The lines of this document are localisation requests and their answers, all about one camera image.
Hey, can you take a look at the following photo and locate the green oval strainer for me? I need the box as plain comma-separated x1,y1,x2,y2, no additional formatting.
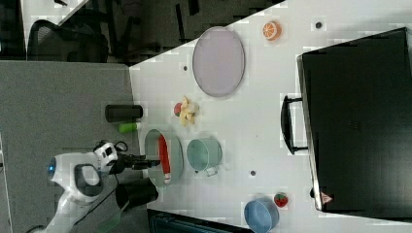
144,129,184,188

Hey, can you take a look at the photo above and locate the strawberry beside banana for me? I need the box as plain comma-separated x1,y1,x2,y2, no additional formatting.
174,102,182,117

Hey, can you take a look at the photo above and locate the red ketchup bottle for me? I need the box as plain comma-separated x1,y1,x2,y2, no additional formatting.
157,135,171,183

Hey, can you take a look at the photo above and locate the red toy strawberry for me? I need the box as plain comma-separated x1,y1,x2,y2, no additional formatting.
274,192,289,208

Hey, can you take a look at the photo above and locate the black office chair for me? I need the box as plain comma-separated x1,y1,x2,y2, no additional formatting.
27,19,109,63

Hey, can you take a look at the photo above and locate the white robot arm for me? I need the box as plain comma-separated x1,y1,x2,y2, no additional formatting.
26,141,160,233

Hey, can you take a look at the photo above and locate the black cylinder upper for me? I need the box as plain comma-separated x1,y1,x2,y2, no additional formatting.
105,105,144,122

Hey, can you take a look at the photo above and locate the green marker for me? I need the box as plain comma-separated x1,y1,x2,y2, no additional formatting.
118,122,141,133

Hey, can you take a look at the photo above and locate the green metal pot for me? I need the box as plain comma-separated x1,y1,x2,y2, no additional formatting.
187,137,223,177

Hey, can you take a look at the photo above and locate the black cylinder lower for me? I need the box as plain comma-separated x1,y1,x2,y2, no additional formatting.
116,179,158,211

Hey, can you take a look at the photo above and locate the peeled toy banana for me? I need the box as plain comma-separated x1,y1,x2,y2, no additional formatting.
180,97,199,126

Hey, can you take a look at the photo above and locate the orange slice toy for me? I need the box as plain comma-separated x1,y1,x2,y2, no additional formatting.
262,21,283,41

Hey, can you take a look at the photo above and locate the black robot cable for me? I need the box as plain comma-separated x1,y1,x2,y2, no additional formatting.
25,140,130,233

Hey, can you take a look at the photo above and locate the black toaster oven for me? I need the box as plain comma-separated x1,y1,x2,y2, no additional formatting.
296,27,412,222

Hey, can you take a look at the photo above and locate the black cylinder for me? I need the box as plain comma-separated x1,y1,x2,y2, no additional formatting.
116,179,158,211
105,105,144,122

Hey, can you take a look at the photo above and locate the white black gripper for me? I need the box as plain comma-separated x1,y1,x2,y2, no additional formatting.
93,141,160,175

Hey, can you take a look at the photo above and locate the grey round plate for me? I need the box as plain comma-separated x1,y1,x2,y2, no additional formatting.
192,26,245,97

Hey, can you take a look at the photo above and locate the blue bowl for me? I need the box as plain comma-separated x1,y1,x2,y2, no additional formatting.
244,197,280,233

